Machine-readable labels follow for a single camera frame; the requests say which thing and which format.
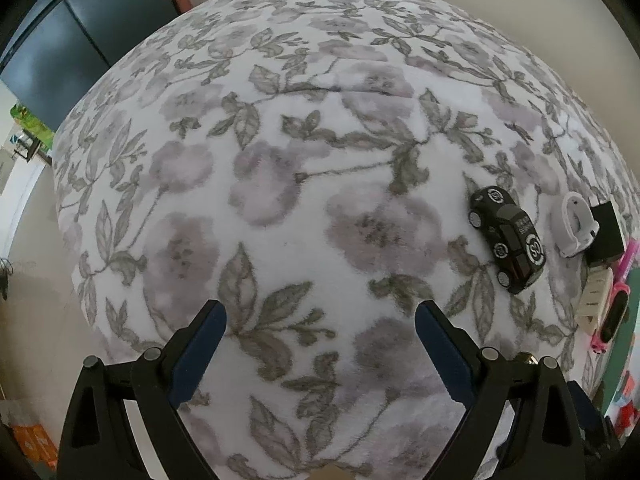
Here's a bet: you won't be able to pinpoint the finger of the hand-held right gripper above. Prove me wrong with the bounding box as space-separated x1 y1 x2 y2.
567 380 622 462

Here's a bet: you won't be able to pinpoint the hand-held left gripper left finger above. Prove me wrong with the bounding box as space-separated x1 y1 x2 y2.
56 300 228 480

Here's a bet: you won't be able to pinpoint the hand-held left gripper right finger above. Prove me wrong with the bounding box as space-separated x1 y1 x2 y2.
415 300 586 480

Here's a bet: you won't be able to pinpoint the teal shallow cardboard box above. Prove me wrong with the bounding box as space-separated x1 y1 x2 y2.
599 305 640 417

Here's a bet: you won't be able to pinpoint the pink smartwatch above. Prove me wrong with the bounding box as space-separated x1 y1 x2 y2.
590 280 632 356

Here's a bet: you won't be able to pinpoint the black toy car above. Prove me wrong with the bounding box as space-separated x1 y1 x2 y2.
467 186 548 295

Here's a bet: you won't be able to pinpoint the white smartwatch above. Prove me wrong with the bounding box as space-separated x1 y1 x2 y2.
550 192 600 259

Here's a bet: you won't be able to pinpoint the black charger plug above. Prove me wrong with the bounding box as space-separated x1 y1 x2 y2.
585 201 627 267

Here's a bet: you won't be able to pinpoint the orange cardboard boxes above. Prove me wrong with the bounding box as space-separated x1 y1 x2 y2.
0 400 59 472

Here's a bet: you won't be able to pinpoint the grey floral blanket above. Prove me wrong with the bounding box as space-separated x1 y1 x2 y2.
50 0 640 480

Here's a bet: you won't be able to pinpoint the green packet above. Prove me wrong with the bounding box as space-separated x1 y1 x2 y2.
10 102 56 142

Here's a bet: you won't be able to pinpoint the dark cabinet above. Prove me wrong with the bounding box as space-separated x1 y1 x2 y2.
0 0 182 133

